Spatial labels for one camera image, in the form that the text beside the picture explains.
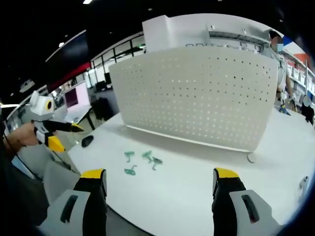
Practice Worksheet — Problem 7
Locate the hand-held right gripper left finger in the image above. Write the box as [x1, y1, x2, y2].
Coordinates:
[36, 168, 108, 236]

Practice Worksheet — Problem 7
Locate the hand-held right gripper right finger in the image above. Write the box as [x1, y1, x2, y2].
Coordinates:
[212, 167, 283, 236]

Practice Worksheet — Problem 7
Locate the white perforated mounting plate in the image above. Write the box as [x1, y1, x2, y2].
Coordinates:
[108, 45, 279, 153]

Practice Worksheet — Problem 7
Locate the person's left hand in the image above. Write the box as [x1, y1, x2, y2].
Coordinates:
[9, 121, 38, 148]

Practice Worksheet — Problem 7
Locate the white side desk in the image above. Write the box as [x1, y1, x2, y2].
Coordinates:
[64, 104, 96, 131]

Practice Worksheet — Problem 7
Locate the black computer mouse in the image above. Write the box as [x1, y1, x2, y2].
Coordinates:
[81, 135, 95, 148]

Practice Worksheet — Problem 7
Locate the pink monitor screen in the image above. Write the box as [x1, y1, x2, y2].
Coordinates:
[64, 87, 79, 108]

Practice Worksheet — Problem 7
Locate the grey office chair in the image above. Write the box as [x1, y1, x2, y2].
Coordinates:
[17, 145, 82, 205]

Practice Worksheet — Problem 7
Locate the white device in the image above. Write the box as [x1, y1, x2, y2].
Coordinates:
[298, 175, 310, 191]

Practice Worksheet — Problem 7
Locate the storage shelf with bins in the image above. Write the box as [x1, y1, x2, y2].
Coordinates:
[285, 49, 315, 104]

